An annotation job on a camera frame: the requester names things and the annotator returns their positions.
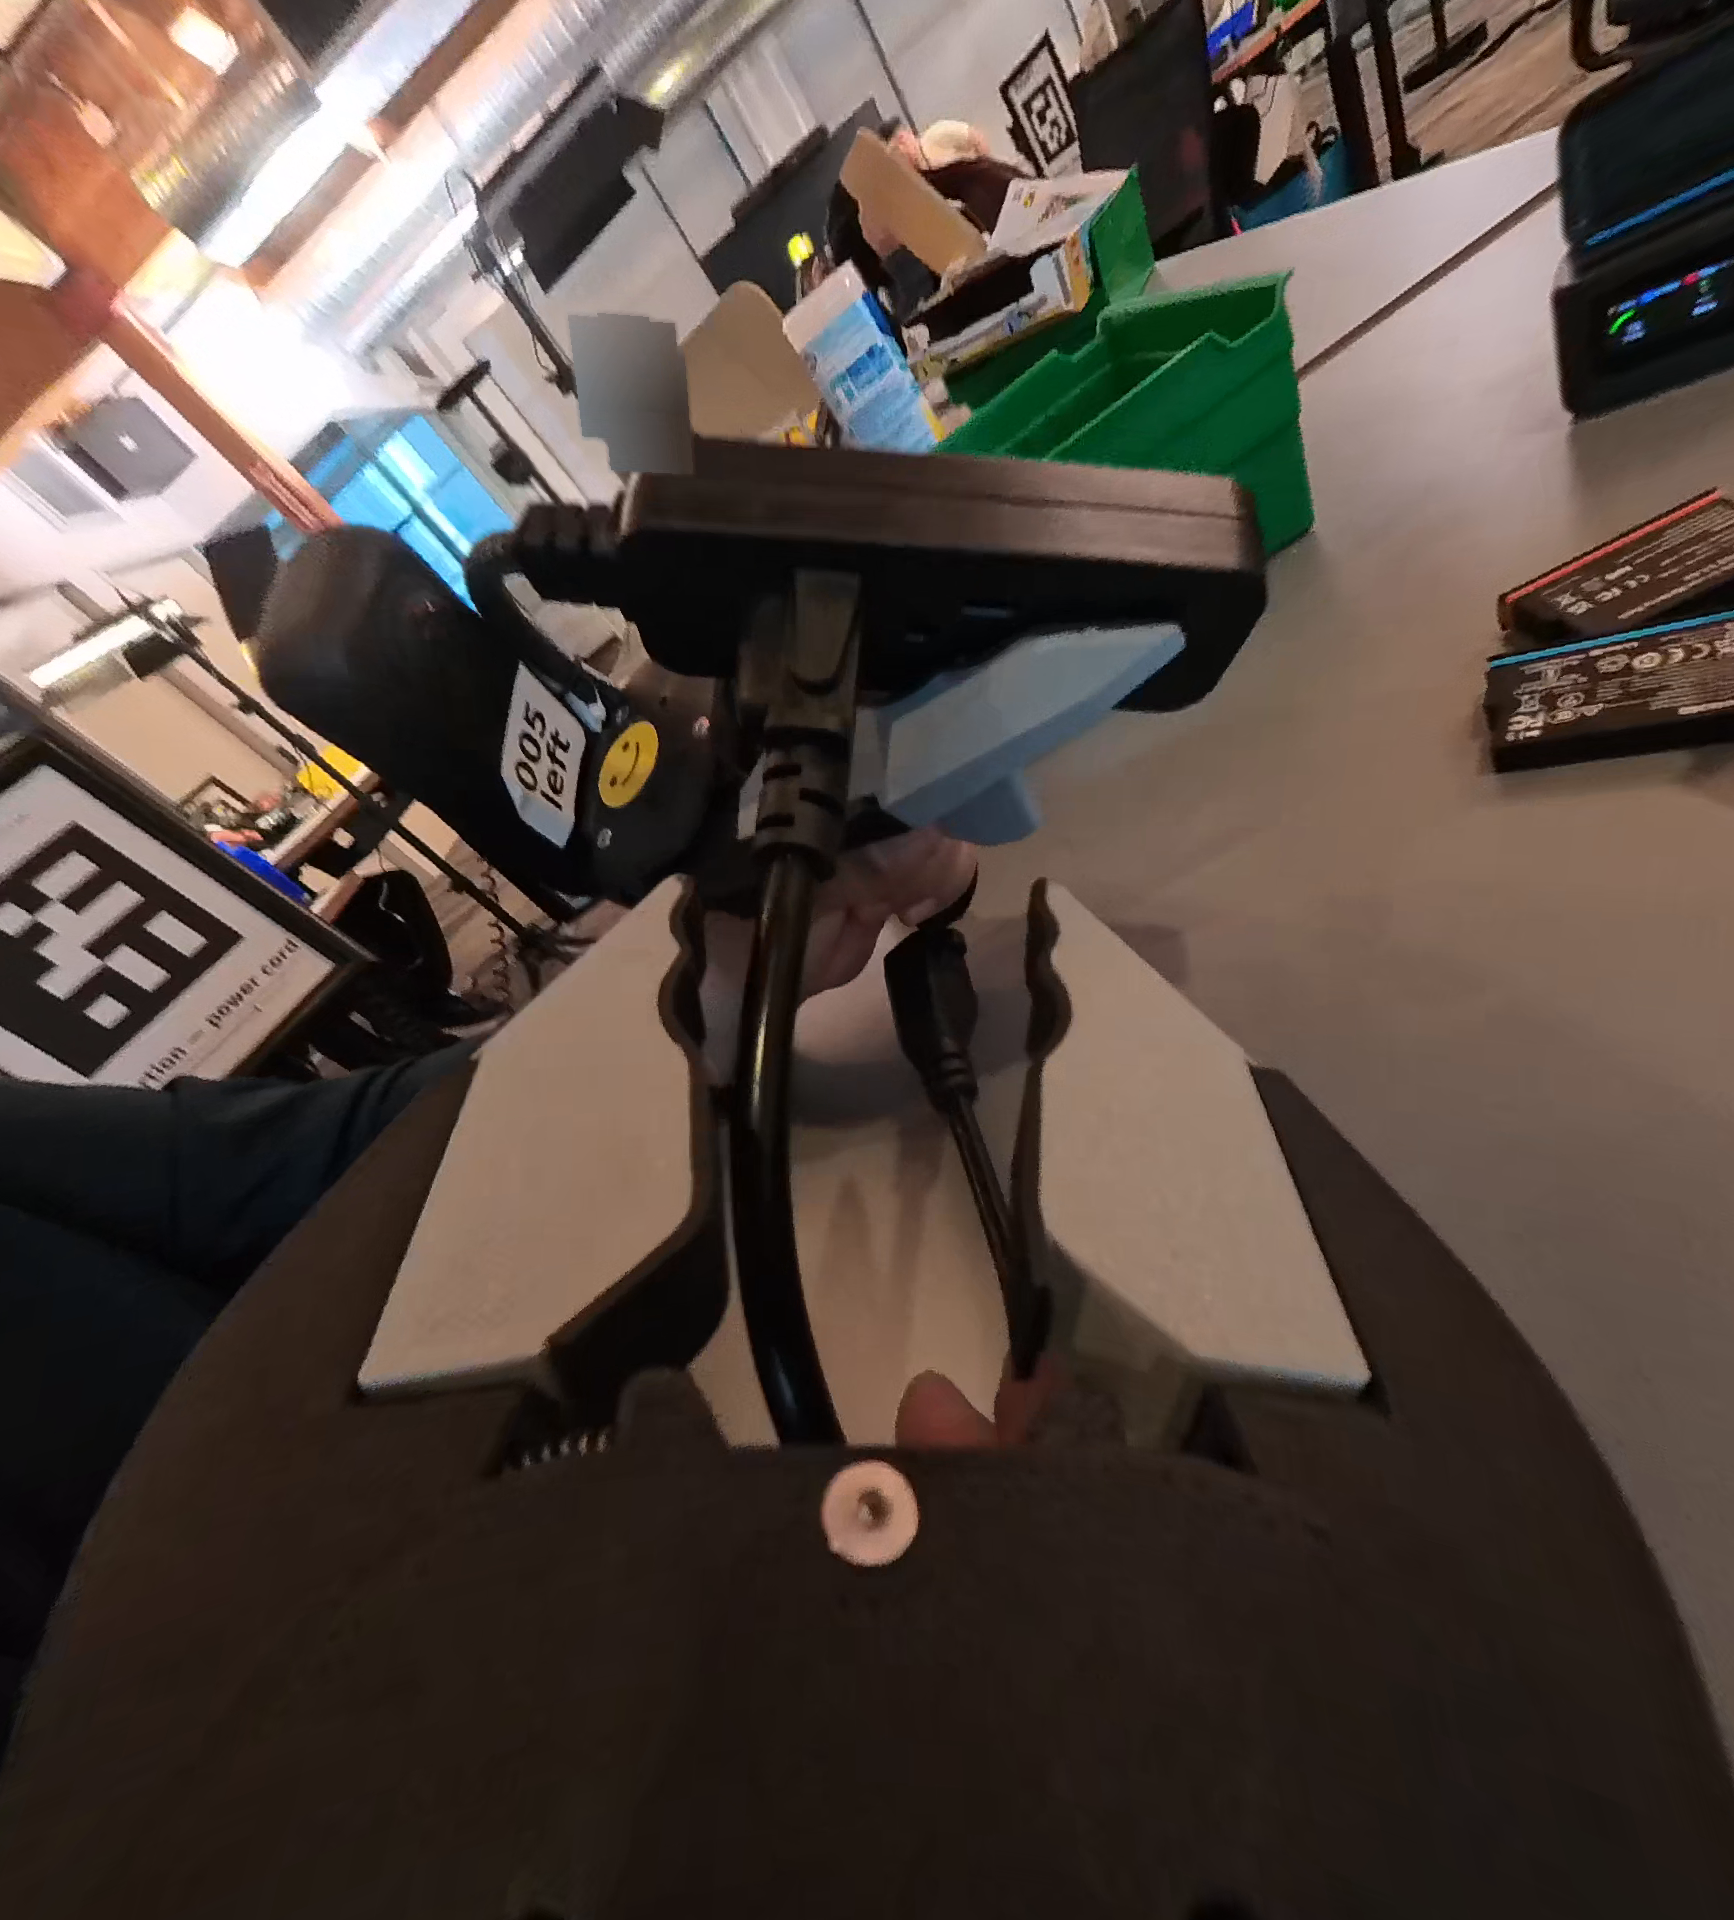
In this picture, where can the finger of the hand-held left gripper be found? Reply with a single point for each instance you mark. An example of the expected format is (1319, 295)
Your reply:
(1002, 704)

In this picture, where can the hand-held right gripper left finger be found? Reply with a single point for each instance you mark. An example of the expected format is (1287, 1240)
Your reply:
(553, 1201)

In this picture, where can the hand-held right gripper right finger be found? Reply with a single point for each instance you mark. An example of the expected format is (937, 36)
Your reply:
(1197, 1201)

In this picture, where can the person's left hand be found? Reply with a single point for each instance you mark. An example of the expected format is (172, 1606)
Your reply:
(882, 885)

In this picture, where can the person's right hand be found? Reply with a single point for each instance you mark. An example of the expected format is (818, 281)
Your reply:
(950, 1410)

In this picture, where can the green plastic bin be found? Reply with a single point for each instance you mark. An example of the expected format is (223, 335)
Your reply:
(1197, 434)
(1122, 241)

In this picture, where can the white wipes canister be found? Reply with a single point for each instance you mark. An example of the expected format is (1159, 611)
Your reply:
(867, 375)

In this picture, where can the framed marker sign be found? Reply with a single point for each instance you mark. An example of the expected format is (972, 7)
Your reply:
(87, 930)

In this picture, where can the printed cardboard box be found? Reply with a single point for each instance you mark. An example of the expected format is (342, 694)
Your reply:
(1046, 284)

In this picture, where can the blue-edged black battery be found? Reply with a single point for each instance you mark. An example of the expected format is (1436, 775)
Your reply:
(1616, 690)

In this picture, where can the red-edged black battery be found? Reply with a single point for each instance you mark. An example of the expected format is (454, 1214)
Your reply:
(1662, 555)

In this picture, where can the black battery charger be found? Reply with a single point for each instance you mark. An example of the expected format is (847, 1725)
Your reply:
(1677, 194)

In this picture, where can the wooden post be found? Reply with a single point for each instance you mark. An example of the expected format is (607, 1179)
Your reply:
(230, 399)

